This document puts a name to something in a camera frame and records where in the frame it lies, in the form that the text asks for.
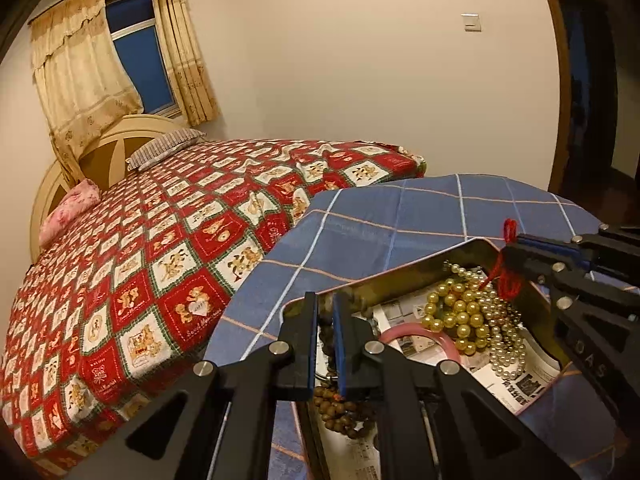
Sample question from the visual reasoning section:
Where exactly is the small pearl bead necklace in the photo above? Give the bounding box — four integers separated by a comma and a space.
442, 260, 528, 378

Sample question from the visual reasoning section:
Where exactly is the cream wooden headboard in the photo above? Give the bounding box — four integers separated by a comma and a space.
30, 114, 188, 266

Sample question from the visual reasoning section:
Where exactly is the red string cord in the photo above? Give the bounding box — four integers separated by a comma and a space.
477, 218, 523, 311

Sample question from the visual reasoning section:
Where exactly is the gold bead necklace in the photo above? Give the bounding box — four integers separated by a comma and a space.
421, 280, 506, 356

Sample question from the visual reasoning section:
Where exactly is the red patterned quilt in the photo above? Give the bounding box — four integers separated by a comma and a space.
0, 137, 428, 478

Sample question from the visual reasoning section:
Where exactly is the striped pillow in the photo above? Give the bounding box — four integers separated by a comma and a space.
125, 128, 207, 172

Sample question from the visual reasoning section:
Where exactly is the pink bangle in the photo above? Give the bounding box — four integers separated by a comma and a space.
380, 323, 461, 361

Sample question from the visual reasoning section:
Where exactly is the brown wooden bead bracelet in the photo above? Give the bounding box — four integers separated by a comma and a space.
312, 322, 376, 436

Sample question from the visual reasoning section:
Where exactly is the wide beige curtain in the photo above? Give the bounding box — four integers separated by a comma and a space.
27, 0, 146, 186

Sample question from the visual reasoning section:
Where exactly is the pink floral pillow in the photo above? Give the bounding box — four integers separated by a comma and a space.
39, 178, 101, 248

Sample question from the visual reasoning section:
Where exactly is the brown wooden door frame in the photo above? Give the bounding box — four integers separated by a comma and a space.
532, 0, 583, 196

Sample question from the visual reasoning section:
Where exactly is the narrow beige curtain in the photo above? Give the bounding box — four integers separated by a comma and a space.
148, 0, 219, 128

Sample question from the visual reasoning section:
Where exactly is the blue plaid cloth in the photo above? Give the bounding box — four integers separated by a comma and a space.
202, 174, 640, 480

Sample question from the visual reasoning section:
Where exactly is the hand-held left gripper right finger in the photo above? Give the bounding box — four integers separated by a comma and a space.
331, 291, 581, 480

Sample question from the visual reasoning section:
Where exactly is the metal tin box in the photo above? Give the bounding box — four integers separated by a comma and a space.
280, 237, 573, 480

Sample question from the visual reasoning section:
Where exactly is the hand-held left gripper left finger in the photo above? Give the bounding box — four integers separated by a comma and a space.
62, 291, 320, 480

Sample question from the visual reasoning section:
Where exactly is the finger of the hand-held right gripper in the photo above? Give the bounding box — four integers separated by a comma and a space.
502, 245, 640, 312
515, 224, 640, 274

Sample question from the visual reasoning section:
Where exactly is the window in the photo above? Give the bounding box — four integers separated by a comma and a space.
104, 0, 180, 116

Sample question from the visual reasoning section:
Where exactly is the newspaper lining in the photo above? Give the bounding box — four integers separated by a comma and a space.
320, 297, 561, 480

